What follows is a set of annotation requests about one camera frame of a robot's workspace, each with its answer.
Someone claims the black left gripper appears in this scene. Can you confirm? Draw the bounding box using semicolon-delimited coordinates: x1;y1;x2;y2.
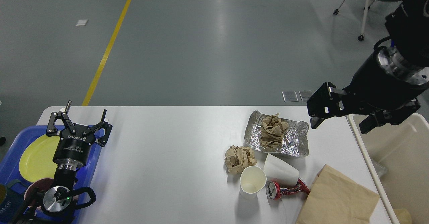
46;101;113;169

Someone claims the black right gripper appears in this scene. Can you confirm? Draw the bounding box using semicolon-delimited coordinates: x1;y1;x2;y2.
307;47;428;135

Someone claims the yellow plastic plate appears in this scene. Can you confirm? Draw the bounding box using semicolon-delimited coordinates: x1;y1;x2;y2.
19;135;60;183

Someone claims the pink mug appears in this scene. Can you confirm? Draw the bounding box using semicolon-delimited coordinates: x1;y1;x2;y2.
24;177;81;214

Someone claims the dark teal mug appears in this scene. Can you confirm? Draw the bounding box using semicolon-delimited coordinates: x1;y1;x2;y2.
0;179;28;224

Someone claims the brown paper bag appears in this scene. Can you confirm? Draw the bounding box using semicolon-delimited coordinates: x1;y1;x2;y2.
296;164;380;224

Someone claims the white paper cup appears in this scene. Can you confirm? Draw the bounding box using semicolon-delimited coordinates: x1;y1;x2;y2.
263;154;299;187
240;166;267;200

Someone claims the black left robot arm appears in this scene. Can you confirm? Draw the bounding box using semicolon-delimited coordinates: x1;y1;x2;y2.
8;101;113;224

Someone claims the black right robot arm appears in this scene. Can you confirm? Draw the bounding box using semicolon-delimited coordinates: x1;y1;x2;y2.
307;0;428;135

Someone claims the right metal floor plate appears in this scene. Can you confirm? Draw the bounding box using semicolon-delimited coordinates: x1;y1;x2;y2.
299;91;313;102

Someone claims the metal floor plate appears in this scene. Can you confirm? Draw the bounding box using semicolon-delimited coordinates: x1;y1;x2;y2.
282;91;299;102
299;91;313;102

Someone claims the crumpled aluminium foil sheet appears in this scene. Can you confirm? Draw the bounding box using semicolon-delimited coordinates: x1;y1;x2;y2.
245;111;309;157

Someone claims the left metal floor plate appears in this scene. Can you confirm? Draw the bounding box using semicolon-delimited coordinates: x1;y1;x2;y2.
282;91;299;102

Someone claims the beige plastic bin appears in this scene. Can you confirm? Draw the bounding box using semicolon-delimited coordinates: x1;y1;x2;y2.
347;113;429;224

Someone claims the crumpled brown paper on foil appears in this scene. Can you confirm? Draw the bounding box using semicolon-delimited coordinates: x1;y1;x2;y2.
260;113;289;150

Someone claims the tipped white paper cup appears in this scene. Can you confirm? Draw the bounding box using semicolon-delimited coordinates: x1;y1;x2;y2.
263;154;299;187

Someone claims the crushed red soda can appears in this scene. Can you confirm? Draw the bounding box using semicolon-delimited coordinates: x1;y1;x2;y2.
266;178;311;200

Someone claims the white floor marker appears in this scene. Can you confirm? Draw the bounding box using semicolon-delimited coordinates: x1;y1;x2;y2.
76;19;89;26

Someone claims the crumpled brown paper ball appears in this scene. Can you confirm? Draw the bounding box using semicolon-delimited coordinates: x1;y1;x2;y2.
224;146;257;175

